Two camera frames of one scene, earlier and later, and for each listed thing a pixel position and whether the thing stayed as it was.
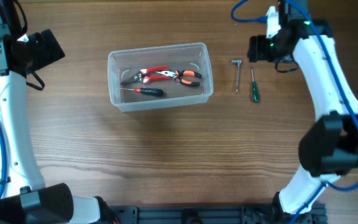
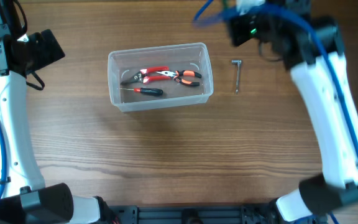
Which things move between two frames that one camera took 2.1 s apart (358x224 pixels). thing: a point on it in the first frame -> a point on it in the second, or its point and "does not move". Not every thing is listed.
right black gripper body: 266,50 -> 255,26
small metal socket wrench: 237,61 does not move
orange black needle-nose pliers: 176,74 does not move
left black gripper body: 42,52 does not move
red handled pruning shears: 147,75 does not move
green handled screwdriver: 255,88 -> 225,4
